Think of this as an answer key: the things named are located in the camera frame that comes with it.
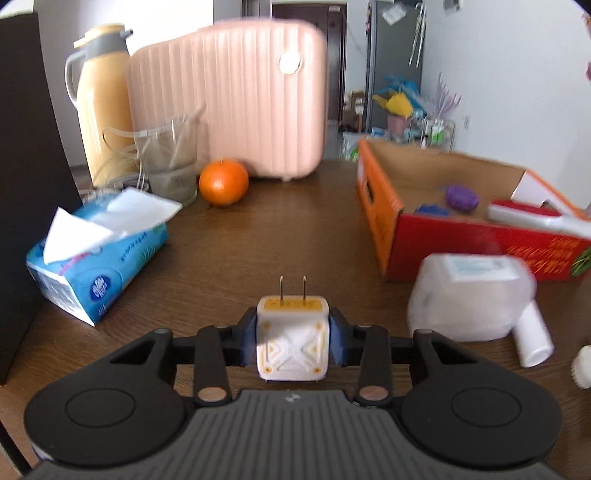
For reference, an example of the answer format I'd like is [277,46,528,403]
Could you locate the blue tissue pack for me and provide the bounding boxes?
[25,186,184,328]

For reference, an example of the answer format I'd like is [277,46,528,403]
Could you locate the clear glass cup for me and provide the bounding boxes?
[133,108,208,205]

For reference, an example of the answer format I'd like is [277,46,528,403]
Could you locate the pink bucket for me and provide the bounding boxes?
[386,114,413,138]

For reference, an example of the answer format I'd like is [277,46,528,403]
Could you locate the black flat panel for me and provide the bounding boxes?
[0,11,83,387]

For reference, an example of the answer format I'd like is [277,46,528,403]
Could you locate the white and orange power adapter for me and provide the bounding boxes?
[256,275,330,383]

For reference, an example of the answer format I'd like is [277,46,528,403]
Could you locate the white round lid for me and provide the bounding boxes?
[571,344,591,389]

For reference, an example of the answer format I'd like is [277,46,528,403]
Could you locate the purple clothes hangers bundle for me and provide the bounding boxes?
[428,73,463,121]

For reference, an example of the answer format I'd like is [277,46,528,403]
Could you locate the red and white lint brush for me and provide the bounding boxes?
[486,198,591,241]

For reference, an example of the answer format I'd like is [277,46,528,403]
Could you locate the grey refrigerator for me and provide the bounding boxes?
[364,0,426,136]

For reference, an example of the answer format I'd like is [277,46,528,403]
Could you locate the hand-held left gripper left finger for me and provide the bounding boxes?
[111,308,258,407]

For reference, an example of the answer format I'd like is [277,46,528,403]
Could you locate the white cable bundle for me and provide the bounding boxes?
[81,124,154,200]

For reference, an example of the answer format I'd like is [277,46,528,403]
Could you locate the cluttered cardboard box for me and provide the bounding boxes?
[348,89,366,131]

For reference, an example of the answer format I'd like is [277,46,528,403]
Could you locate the clear plastic bag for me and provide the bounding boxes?
[341,131,362,163]

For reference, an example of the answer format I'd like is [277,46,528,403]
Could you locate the pink ribbed suitcase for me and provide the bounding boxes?
[126,18,329,182]

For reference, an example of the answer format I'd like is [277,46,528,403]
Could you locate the paper sheet in plastic sleeve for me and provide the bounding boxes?
[380,2,408,25]

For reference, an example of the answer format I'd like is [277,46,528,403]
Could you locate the clear folded umbrella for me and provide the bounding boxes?
[408,4,428,68]

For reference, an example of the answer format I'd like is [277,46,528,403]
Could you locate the yellow thermos jug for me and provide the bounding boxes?
[64,23,141,191]

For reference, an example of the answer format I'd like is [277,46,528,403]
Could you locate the blue and yellow bags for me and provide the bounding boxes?
[371,73,424,119]

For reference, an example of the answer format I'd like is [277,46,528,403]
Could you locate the orange fruit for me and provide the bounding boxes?
[198,159,250,207]

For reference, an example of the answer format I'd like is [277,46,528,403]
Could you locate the purple plastic cap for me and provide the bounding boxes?
[445,184,479,213]

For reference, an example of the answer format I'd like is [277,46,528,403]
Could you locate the metal wire rack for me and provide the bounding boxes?
[414,117,456,152]

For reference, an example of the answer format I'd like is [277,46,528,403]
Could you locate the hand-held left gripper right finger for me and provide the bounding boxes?
[327,308,482,407]

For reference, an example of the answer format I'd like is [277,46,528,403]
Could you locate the large white plastic bottle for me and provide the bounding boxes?
[406,252,555,368]

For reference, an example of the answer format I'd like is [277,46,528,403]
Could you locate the orange cardboard box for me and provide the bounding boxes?
[355,137,591,284]

